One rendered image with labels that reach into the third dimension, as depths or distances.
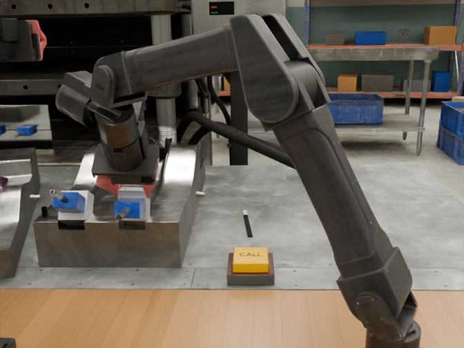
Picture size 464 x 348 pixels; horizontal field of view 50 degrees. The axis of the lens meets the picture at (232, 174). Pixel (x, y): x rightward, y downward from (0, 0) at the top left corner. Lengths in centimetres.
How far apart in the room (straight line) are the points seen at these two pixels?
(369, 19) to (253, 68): 697
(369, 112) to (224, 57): 409
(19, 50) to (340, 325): 68
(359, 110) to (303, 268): 379
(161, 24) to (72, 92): 80
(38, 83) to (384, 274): 139
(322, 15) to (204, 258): 669
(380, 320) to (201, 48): 38
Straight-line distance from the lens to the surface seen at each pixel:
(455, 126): 462
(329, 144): 57
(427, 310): 84
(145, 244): 90
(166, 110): 158
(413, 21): 759
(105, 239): 91
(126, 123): 73
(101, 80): 70
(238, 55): 57
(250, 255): 86
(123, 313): 81
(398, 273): 61
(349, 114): 464
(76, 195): 89
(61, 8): 170
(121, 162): 79
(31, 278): 95
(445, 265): 98
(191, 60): 63
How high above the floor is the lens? 123
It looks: 18 degrees down
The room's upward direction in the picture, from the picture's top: 1 degrees counter-clockwise
